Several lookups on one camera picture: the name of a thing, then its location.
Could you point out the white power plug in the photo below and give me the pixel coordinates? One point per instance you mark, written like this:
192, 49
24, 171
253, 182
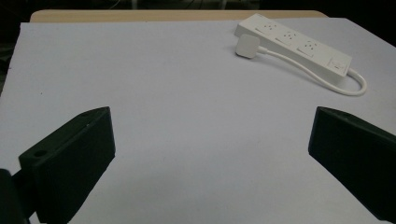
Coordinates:
247, 46

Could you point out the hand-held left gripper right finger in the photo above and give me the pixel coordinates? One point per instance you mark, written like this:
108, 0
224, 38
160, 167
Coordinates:
355, 155

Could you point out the white power strip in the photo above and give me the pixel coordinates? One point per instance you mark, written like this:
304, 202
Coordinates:
295, 43

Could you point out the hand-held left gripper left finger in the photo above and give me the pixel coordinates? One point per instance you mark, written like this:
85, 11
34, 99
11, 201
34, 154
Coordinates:
68, 158

